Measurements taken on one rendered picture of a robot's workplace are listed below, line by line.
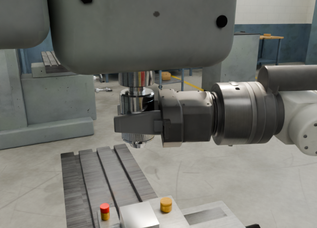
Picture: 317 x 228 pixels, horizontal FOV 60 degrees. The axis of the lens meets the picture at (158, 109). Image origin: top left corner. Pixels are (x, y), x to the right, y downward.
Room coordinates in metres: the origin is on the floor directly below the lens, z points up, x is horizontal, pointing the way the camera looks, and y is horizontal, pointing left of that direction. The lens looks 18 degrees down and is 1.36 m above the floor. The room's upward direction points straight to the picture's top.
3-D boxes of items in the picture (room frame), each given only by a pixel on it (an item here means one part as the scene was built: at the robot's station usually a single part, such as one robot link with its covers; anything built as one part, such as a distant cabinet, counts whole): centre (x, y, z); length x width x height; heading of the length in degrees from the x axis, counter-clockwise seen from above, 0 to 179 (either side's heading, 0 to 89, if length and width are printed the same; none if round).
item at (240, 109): (0.36, -0.06, 1.23); 0.13 x 0.12 x 0.10; 3
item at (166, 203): (0.42, -0.01, 1.04); 0.02 x 0.02 x 0.02
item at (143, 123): (0.33, 0.03, 1.23); 0.06 x 0.02 x 0.03; 93
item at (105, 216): (0.40, 0.09, 1.04); 0.02 x 0.02 x 0.03
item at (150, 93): (0.36, 0.03, 1.26); 0.05 x 0.05 x 0.01
